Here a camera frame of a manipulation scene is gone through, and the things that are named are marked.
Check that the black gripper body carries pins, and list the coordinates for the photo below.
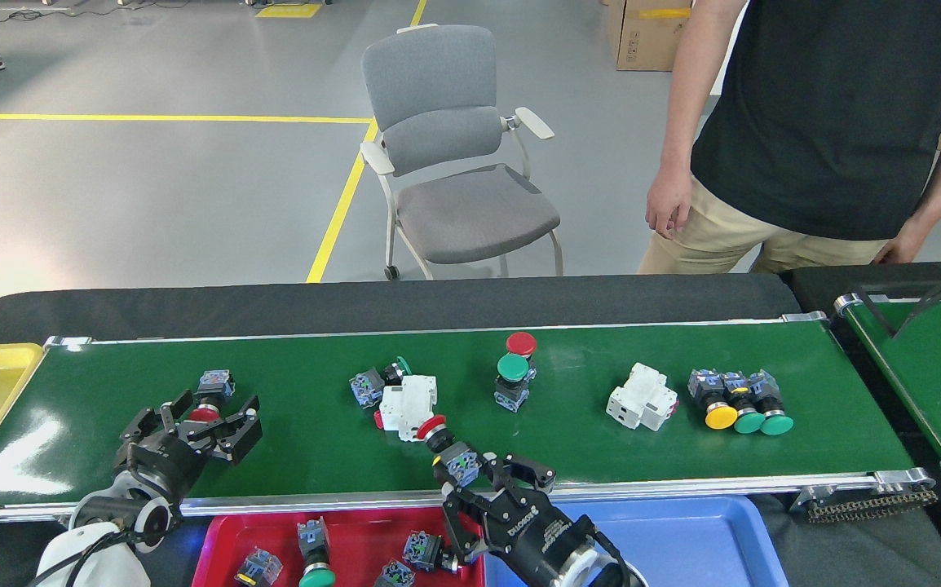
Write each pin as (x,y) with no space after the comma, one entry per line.
(536,534)
(161,469)

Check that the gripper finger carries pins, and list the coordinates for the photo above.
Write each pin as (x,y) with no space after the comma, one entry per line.
(238,436)
(148,424)
(532,477)
(470,509)

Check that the red and yellow button switch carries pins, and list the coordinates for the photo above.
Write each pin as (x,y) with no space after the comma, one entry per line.
(431,426)
(260,565)

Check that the small green push button switch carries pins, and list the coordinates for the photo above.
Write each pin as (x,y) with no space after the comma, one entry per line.
(366,390)
(395,575)

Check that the white circuit breaker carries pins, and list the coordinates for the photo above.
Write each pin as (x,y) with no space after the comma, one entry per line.
(642,399)
(409,403)

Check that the green mushroom push button switch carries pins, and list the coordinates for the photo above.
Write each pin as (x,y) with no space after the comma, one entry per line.
(313,536)
(749,422)
(777,424)
(513,368)

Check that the yellow mushroom push button switch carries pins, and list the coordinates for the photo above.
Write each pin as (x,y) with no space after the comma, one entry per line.
(721,417)

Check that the red plastic tray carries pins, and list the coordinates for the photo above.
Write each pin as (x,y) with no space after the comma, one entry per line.
(356,530)

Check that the blue plastic tray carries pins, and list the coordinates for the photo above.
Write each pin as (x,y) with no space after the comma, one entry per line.
(682,546)

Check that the wide green conveyor belt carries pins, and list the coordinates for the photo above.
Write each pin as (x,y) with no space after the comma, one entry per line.
(682,456)

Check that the person's right hand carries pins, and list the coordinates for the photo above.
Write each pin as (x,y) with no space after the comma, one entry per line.
(668,200)

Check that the person's left hand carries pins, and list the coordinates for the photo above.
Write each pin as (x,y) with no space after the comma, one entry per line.
(907,244)

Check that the grey office chair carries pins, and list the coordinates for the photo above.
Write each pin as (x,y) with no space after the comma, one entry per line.
(430,73)

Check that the brown cardboard box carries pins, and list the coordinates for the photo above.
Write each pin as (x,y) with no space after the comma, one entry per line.
(642,41)

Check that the person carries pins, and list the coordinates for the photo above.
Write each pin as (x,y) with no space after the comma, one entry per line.
(829,106)

